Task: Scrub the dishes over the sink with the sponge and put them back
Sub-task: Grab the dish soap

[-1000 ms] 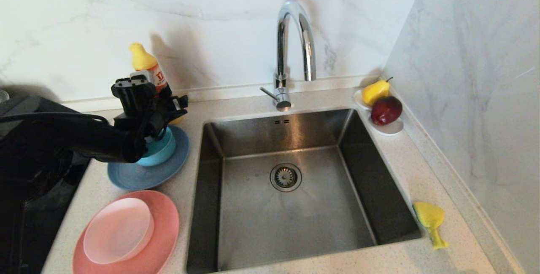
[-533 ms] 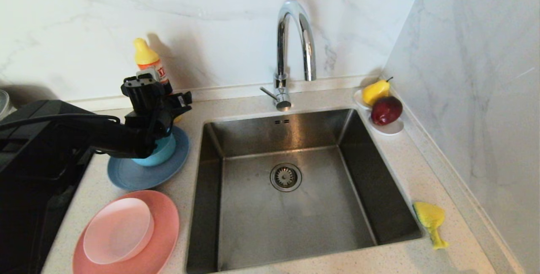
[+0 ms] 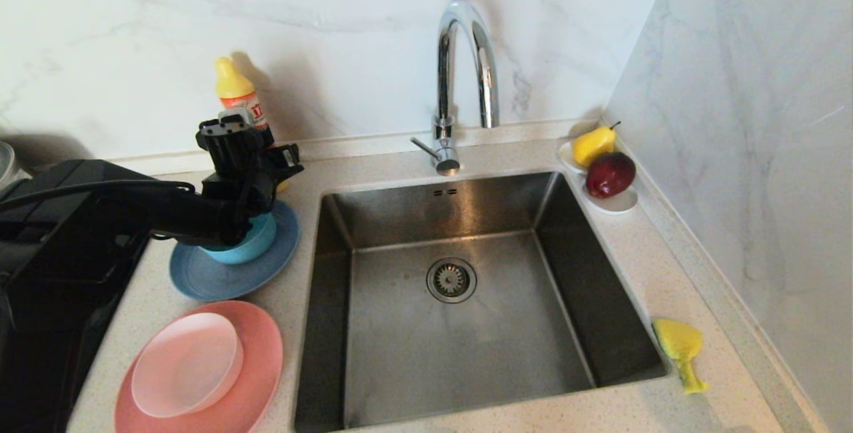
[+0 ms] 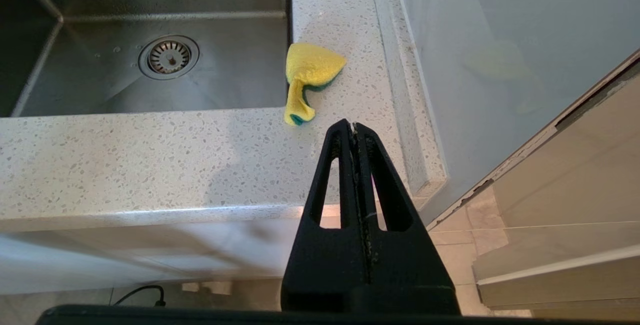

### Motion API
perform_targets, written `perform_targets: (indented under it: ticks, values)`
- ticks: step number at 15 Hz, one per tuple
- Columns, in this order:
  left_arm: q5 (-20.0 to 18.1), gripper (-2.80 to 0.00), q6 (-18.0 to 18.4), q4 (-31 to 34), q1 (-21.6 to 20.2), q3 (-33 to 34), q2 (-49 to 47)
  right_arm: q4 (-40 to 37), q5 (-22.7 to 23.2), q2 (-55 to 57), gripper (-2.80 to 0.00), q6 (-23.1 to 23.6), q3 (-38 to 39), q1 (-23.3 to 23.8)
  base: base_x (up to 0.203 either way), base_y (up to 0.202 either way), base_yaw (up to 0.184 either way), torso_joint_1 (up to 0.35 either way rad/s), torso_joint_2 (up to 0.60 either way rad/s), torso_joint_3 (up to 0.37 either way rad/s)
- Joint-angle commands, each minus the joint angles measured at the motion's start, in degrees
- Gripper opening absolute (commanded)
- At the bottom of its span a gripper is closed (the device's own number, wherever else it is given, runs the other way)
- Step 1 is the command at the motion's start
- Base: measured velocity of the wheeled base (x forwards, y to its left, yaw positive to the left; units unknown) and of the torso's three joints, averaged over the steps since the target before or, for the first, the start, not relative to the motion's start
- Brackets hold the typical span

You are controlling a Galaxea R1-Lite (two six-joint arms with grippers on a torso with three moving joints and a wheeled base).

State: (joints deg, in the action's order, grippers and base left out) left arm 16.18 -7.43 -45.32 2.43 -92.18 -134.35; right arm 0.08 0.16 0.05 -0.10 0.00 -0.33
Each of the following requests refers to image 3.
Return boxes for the orange dish soap bottle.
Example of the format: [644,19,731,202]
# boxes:
[214,57,292,194]

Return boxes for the metal sink drain strainer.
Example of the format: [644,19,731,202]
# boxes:
[426,258,478,304]

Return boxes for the stainless steel sink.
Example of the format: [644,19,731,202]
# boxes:
[294,171,669,432]

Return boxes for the yellow sponge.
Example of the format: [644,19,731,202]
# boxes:
[652,318,709,395]

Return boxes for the teal bowl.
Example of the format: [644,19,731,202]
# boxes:
[200,212,277,265]

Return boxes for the blue plate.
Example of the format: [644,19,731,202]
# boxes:
[169,200,301,302]

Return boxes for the chrome gooseneck faucet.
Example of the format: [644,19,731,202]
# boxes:
[411,0,500,177]

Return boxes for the large salmon pink plate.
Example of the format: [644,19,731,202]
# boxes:
[115,300,284,433]

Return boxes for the small light pink plate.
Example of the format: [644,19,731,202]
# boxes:
[131,312,244,418]

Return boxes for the stainless steel pot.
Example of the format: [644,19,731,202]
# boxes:
[0,142,31,187]

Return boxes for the yellow pear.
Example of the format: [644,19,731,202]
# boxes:
[572,121,621,168]

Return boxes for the dark red apple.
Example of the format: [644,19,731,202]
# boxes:
[586,151,637,199]

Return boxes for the white fruit dish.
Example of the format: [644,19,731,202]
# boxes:
[558,141,639,215]

